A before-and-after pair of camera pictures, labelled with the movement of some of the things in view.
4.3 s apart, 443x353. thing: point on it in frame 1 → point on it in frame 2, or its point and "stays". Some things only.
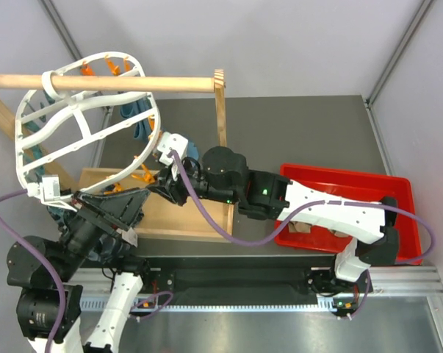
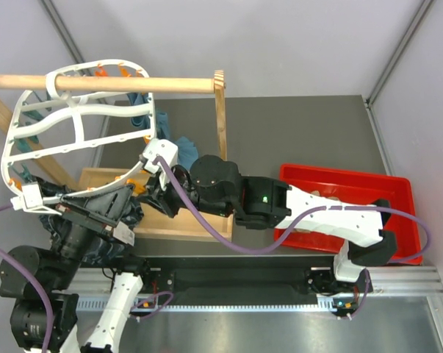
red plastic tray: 357,184 stays
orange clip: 146,176 → 138,187
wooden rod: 101,84 stays
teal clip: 34,126 → 34,115
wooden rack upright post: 220,88 stays
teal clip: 34,175 → 23,143
